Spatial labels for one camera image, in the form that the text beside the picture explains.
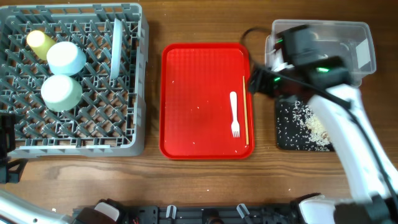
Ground rice and food scraps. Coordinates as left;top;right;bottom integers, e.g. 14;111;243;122
276;100;332;152

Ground grey dishwasher rack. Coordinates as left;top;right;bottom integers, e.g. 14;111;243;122
1;3;149;158

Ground black plastic tray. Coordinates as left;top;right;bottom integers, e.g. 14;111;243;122
274;96;336;152

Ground light blue plate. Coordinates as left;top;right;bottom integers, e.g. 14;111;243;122
109;19;123;80

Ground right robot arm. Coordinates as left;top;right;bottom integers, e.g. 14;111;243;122
248;25;397;223

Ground light blue small bowl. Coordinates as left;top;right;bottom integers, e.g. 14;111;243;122
47;42;86;76

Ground wooden chopstick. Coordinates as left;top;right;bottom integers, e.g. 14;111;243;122
242;76;249;146

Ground yellow plastic cup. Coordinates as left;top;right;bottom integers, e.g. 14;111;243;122
27;30;56;60

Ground white plastic fork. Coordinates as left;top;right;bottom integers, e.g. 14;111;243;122
229;91;240;138

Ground clear plastic bin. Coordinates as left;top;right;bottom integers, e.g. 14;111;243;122
265;19;376;87

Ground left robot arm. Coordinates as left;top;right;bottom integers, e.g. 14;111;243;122
1;113;128;224

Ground green bowl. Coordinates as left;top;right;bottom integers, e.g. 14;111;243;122
40;75;83;112

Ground red plastic tray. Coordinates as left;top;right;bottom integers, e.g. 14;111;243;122
159;42;254;160

